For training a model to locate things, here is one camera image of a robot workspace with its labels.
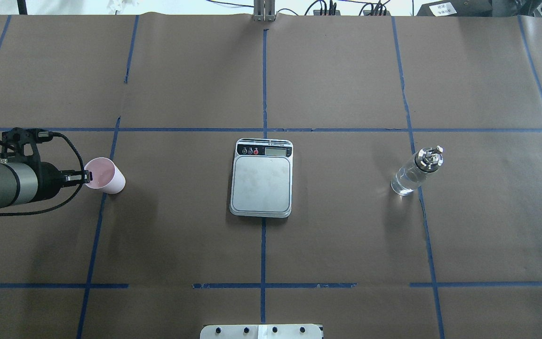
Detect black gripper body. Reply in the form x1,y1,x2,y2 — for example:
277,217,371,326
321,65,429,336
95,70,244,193
36,162,70,201

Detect pink plastic cup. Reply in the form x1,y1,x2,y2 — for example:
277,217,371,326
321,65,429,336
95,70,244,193
85,157,126,194

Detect clear glass sauce bottle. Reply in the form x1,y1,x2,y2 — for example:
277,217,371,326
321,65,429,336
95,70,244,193
390,145,445,196

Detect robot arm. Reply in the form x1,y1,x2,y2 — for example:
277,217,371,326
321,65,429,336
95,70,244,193
0,162,93,209

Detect digital kitchen scale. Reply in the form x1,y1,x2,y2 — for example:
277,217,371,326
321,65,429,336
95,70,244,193
229,138,294,218

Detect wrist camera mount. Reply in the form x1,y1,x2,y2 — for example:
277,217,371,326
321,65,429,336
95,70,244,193
0,127,54,166

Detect white pedestal column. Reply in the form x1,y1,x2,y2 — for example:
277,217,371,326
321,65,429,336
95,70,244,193
199,323,324,339

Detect aluminium frame post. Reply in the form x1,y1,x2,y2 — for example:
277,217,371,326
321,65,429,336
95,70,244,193
252,0,277,22

